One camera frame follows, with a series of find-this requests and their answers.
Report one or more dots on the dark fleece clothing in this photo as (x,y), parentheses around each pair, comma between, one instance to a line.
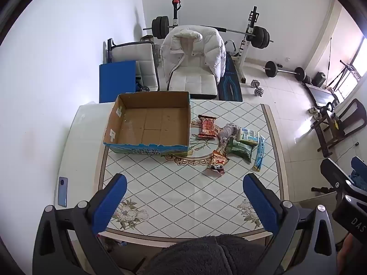
(206,257)

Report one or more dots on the short barbell with black plates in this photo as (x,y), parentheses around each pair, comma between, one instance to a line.
(271,68)

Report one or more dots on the small black and white packet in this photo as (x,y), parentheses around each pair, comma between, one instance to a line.
(216,168)

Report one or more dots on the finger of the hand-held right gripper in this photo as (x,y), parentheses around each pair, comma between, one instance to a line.
(361,174)
(337,174)

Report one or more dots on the long blue packet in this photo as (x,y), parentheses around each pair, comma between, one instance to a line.
(259,154)

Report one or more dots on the white side table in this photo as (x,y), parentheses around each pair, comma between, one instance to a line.
(83,137)

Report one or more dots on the blue and white tissue pack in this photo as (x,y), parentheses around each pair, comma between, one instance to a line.
(249,135)

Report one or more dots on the pair of light shoes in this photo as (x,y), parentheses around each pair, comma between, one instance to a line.
(315,112)

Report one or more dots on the person's right hand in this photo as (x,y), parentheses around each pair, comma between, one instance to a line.
(345,252)

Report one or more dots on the white weight rack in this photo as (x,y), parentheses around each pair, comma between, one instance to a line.
(175,17)

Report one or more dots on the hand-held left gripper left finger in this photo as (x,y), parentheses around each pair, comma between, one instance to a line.
(110,203)

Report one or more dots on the chrome dumbbell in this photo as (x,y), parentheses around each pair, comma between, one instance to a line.
(255,83)

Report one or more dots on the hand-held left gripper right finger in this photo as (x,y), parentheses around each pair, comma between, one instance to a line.
(262,203)

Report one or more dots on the blue weight bench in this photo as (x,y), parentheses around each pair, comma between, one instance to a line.
(229,83)

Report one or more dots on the blue smartphone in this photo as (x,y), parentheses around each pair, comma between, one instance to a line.
(62,192)

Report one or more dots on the blue board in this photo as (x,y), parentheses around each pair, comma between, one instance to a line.
(117,81)

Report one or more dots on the red snack packet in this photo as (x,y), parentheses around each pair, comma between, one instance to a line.
(207,126)

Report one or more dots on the black treadmill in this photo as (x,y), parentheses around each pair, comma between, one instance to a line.
(321,93)

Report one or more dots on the open cardboard box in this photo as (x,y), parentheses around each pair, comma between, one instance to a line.
(149,123)

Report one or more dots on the green snack packet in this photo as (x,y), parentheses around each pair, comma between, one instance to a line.
(240,149)

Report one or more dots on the window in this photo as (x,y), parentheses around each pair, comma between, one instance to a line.
(358,63)

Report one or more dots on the grey and white chair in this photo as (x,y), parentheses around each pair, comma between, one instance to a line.
(143,63)

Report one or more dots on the black tripod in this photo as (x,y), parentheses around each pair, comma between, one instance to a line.
(342,76)

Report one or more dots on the black box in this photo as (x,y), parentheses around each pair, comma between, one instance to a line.
(319,79)

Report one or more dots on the white down jacket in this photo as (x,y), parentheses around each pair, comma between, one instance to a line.
(212,51)

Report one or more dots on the white cushioned chair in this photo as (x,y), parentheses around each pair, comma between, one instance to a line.
(192,81)

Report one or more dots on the black chair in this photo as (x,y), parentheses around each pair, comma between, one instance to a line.
(352,120)

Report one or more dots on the orange snack packet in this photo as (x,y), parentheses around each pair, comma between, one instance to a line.
(219,157)

